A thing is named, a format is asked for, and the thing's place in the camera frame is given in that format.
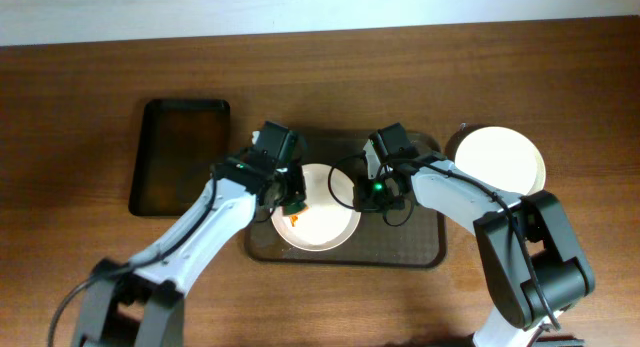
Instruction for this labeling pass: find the white plate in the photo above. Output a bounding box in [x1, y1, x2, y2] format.
[271, 163, 361, 252]
[447, 126, 547, 195]

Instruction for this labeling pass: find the large brown serving tray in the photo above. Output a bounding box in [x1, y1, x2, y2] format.
[244, 130, 447, 270]

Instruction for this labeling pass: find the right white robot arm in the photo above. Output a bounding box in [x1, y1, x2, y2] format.
[353, 123, 595, 346]

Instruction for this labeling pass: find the small dark water tray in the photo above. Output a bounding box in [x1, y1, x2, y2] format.
[128, 98, 231, 217]

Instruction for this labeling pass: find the orange green scrub sponge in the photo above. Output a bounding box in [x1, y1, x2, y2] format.
[282, 201, 308, 227]

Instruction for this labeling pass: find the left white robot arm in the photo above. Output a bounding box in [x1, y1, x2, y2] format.
[71, 122, 306, 346]

